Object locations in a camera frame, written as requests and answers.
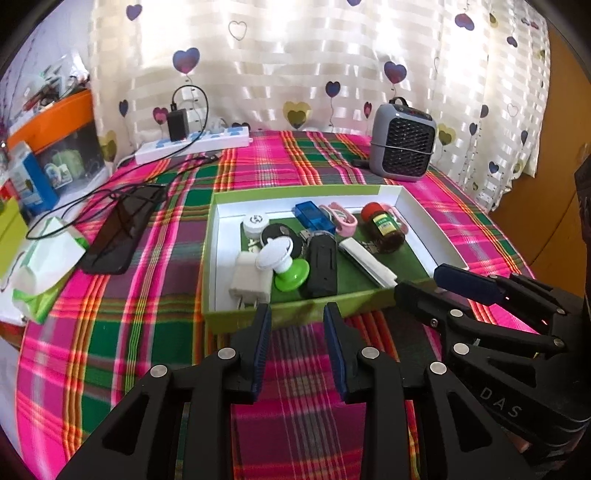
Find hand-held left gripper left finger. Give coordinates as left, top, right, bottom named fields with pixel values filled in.
left=58, top=302, right=273, bottom=480

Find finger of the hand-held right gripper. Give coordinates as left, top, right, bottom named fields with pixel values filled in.
left=433, top=263, right=572, bottom=336
left=394, top=281, right=567, bottom=360

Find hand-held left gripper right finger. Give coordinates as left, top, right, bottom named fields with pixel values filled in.
left=323, top=302, right=536, bottom=480

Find green and white cardboard box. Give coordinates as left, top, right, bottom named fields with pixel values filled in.
left=202, top=185, right=468, bottom=334

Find white silver bar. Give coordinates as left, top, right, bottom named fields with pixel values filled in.
left=338, top=237, right=399, bottom=288

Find white usb charger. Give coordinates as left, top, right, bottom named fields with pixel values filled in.
left=228, top=251, right=274, bottom=312

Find black rectangular device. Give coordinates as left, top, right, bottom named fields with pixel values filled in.
left=302, top=232, right=339, bottom=298

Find pink plastic clip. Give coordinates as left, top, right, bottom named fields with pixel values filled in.
left=318, top=203, right=358, bottom=237

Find white round cap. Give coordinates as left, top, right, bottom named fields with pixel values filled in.
left=242, top=213, right=269, bottom=238

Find blue translucent usb tester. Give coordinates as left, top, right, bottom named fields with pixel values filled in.
left=292, top=202, right=337, bottom=241

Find brown pill bottle red cap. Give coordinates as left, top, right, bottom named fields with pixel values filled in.
left=361, top=202, right=407, bottom=254

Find black round disc white dots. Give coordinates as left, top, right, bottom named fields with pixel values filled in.
left=260, top=224, right=303, bottom=257

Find plaid tablecloth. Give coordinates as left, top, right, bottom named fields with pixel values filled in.
left=16, top=129, right=539, bottom=480

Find brown wooden board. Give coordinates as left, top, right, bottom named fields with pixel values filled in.
left=489, top=28, right=591, bottom=287

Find black smartphone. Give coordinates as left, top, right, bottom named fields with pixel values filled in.
left=79, top=185, right=166, bottom=276

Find white power strip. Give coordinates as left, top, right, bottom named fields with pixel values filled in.
left=135, top=126, right=251, bottom=165

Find green and white tissue pack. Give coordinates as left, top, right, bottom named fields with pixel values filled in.
left=9, top=217, right=89, bottom=324

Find black power adapter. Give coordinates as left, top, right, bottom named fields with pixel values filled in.
left=167, top=110, right=190, bottom=142

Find heart print curtain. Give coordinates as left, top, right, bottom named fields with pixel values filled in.
left=90, top=0, right=552, bottom=213

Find lime green carton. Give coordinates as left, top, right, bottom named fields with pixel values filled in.
left=0, top=198, right=28, bottom=278

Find blue carton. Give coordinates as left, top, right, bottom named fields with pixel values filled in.
left=7, top=142, right=58, bottom=215

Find orange-lidded storage box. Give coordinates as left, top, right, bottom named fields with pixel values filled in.
left=7, top=90, right=109, bottom=195

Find pile of small clutter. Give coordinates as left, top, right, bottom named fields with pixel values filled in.
left=14, top=53, right=90, bottom=121

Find black phone cable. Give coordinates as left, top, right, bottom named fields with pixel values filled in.
left=25, top=152, right=220, bottom=241

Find black adapter cable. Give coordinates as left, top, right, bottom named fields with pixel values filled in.
left=171, top=84, right=211, bottom=153

